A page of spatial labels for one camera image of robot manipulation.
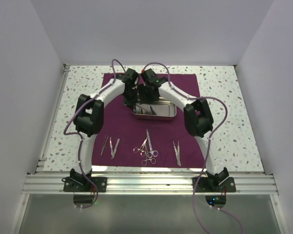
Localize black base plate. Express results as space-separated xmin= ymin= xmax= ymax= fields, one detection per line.
xmin=61 ymin=169 xmax=107 ymax=193
xmin=192 ymin=167 xmax=237 ymax=193

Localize steel hemostat forceps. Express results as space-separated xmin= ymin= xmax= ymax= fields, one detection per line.
xmin=141 ymin=138 xmax=156 ymax=166
xmin=133 ymin=138 xmax=147 ymax=156

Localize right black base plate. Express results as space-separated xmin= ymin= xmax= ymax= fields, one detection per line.
xmin=192 ymin=167 xmax=237 ymax=193

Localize steel instrument tray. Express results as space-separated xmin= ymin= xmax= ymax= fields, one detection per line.
xmin=132 ymin=97 xmax=177 ymax=121

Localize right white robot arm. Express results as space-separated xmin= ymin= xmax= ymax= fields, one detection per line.
xmin=141 ymin=69 xmax=229 ymax=192

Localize purple cable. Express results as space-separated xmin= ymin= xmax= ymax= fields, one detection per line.
xmin=63 ymin=58 xmax=128 ymax=209
xmin=143 ymin=62 xmax=244 ymax=234

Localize steel forceps tweezers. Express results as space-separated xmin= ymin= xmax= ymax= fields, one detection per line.
xmin=100 ymin=135 xmax=109 ymax=156

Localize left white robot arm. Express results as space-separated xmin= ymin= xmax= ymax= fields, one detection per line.
xmin=69 ymin=68 xmax=139 ymax=192

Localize purple cloth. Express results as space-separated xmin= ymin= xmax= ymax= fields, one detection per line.
xmin=89 ymin=72 xmax=209 ymax=169

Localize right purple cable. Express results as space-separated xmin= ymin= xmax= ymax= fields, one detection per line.
xmin=143 ymin=62 xmax=244 ymax=234

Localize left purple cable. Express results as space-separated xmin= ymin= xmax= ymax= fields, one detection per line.
xmin=63 ymin=58 xmax=128 ymax=209

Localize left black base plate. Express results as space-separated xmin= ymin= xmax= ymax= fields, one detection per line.
xmin=61 ymin=169 xmax=107 ymax=193

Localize steel surgical scissors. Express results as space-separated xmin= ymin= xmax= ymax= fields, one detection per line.
xmin=146 ymin=130 xmax=158 ymax=157

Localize curved tip steel tweezers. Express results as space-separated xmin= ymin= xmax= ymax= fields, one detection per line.
xmin=110 ymin=138 xmax=120 ymax=159

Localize aluminium frame rail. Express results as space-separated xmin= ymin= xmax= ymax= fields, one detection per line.
xmin=11 ymin=65 xmax=289 ymax=234

